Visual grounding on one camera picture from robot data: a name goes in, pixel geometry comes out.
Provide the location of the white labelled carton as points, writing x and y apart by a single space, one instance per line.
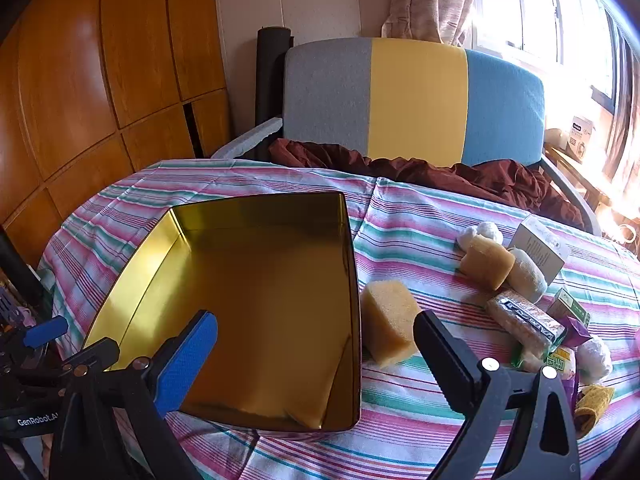
580 135

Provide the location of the beige patterned curtain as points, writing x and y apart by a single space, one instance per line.
425 0

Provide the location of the black rolled mat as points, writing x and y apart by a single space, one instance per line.
270 85

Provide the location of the yellow sponge block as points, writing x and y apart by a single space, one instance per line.
390 325

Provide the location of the window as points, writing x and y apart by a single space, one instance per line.
540 10

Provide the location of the white shiny ball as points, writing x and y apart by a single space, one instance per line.
595 357

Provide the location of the green and white box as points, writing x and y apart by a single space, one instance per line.
570 307

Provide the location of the yellow knitted cloth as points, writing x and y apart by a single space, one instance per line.
595 400

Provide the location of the yellow label rice puff packet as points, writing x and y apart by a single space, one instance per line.
557 360

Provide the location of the wooden wardrobe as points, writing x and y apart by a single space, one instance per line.
75 60

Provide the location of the cream loofah pad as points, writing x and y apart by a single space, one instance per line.
527 277

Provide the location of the grey yellow blue chair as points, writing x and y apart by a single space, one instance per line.
415 100

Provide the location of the wooden side table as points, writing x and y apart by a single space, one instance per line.
570 165

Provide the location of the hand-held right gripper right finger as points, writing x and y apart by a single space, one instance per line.
445 360

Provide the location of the white cardboard box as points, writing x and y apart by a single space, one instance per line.
540 245

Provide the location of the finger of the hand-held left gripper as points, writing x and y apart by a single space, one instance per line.
46 332
95 355

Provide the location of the purple snack packet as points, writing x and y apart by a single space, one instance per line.
577 332

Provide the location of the striped pink green cloth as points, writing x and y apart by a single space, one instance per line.
410 240

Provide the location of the gold metal tin box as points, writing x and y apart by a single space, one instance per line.
260 270

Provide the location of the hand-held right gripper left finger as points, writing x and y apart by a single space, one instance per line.
187 360

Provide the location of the dark label snack bar packet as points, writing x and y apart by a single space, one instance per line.
525 322

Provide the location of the white cotton ball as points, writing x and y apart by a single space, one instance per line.
487 232

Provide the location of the tan sponge block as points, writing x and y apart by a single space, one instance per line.
485 262

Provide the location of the maroon cloth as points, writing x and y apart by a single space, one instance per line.
450 175

